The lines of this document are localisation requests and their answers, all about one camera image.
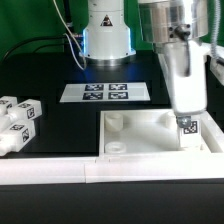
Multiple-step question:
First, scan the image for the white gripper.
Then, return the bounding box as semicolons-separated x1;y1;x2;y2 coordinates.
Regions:
158;40;211;128

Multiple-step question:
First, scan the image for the white square tabletop part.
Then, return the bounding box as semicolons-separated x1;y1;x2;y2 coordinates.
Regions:
99;109;214;156

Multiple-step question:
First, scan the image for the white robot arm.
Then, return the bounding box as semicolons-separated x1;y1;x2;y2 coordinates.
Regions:
80;0;224;128

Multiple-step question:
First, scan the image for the white sheet with tags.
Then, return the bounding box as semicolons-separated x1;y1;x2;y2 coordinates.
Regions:
60;82;150;103

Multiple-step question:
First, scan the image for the black cable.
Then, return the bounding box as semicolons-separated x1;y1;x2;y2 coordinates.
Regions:
0;0;84;64

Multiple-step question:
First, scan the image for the white cable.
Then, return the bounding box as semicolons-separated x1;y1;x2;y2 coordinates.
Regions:
52;0;88;71

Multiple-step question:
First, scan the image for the white U-shaped obstacle frame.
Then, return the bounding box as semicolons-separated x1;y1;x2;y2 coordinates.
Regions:
0;112;224;185

